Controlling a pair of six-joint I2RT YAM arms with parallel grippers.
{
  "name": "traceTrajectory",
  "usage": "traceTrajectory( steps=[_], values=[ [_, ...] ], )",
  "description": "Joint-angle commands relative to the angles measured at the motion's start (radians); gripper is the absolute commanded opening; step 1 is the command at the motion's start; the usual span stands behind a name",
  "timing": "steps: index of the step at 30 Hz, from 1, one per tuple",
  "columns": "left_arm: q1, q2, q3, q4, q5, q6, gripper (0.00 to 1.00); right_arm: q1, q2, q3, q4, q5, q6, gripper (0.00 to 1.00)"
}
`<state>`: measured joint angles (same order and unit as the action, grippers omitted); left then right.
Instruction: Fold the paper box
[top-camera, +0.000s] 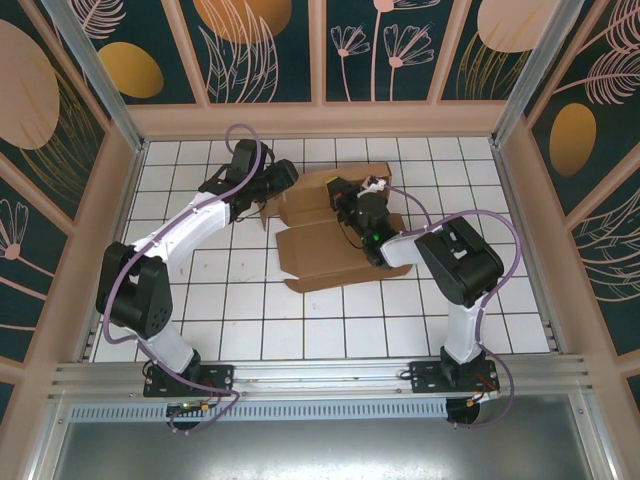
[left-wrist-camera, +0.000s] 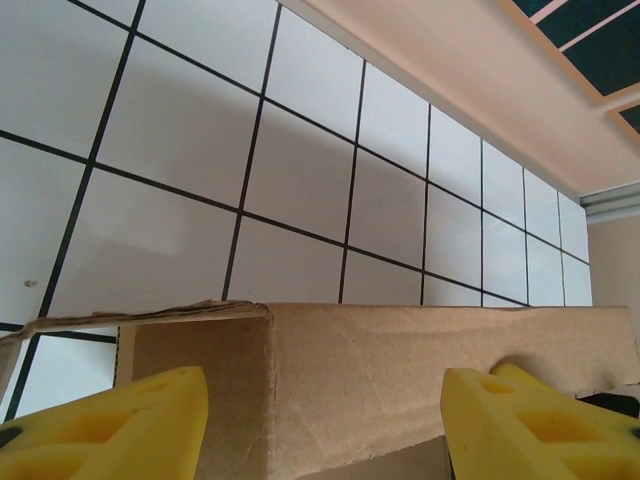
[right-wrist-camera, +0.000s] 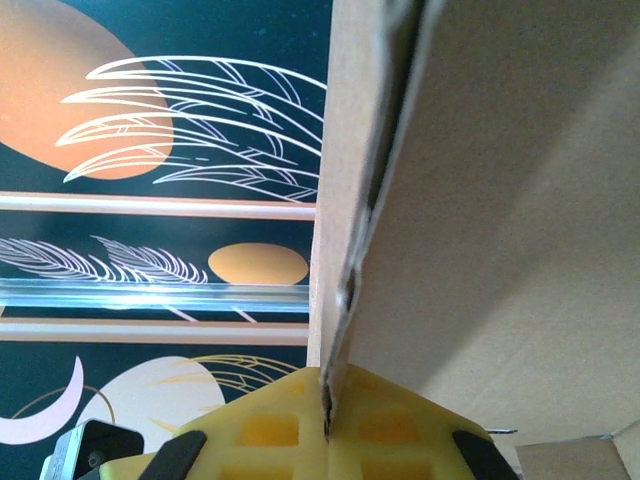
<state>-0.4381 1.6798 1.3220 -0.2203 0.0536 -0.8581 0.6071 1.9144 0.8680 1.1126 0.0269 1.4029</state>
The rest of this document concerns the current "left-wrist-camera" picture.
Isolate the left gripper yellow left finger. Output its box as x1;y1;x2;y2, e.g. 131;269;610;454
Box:
0;365;209;480

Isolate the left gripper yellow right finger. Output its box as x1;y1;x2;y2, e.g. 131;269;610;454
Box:
440;363;640;480

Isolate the brown cardboard paper box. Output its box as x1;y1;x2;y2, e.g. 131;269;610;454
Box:
0;298;630;480

